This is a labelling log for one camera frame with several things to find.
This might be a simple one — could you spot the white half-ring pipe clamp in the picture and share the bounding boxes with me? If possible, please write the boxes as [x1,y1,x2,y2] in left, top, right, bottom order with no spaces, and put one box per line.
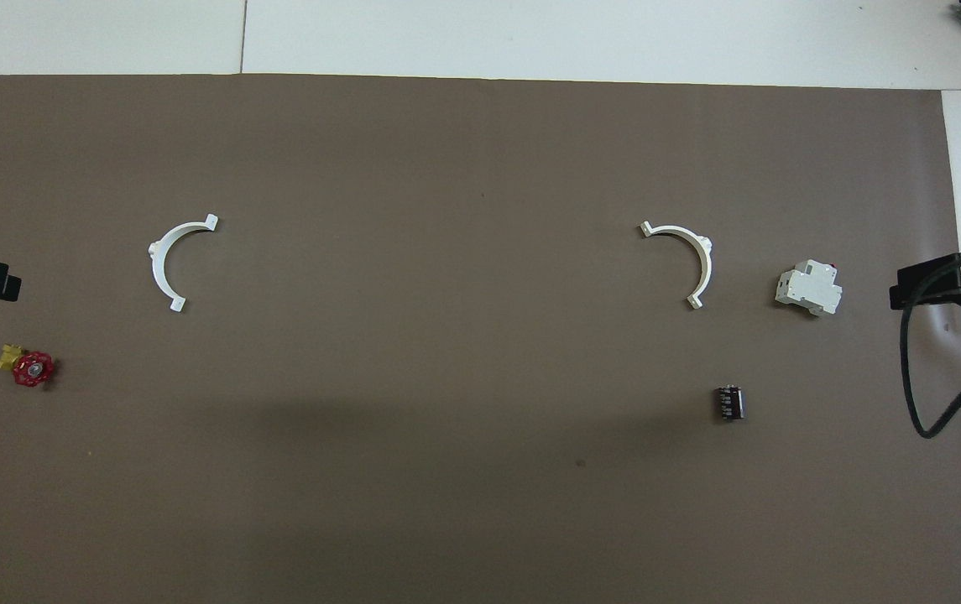
[639,220,714,311]
[147,214,219,313]

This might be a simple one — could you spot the black cylindrical capacitor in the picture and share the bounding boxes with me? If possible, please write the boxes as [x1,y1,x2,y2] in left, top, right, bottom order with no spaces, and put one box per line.
[713,384,747,423]

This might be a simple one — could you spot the white circuit breaker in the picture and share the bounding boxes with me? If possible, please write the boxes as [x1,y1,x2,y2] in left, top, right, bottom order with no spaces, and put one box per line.
[774,259,843,317]

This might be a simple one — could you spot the brown paper table mat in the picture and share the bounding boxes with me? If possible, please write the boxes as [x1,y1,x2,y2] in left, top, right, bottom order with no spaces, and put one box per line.
[0,74,961,604]

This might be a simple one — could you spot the red and yellow valve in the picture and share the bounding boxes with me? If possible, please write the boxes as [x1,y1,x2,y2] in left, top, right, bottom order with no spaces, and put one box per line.
[0,342,57,389]

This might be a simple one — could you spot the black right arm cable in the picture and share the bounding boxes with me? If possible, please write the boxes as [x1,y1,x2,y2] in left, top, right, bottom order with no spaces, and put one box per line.
[900,248,961,440]

